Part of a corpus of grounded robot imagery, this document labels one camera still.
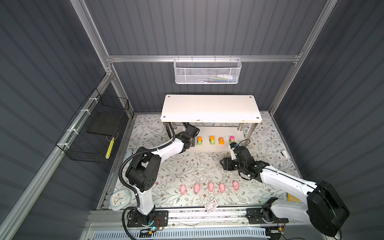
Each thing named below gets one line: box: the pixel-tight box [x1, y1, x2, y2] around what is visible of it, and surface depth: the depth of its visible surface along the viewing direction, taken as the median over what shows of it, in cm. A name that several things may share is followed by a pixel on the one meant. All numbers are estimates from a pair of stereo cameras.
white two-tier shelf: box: [160, 94, 263, 152], surface depth 80 cm
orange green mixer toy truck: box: [209, 135, 216, 145], surface depth 98 cm
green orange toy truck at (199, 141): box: [197, 136, 203, 146], surface depth 96 cm
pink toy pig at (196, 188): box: [194, 183, 200, 194], surface depth 84 cm
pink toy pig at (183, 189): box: [180, 184, 187, 195], surface depth 83 cm
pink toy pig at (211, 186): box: [208, 181, 214, 192], surface depth 84 cm
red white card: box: [204, 199, 219, 214], surface depth 78 cm
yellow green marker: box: [105, 137, 115, 160], surface depth 70 cm
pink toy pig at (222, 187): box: [219, 182, 226, 193], surface depth 84 cm
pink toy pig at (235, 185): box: [233, 180, 240, 191], surface depth 85 cm
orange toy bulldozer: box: [218, 137, 225, 145], surface depth 97 cm
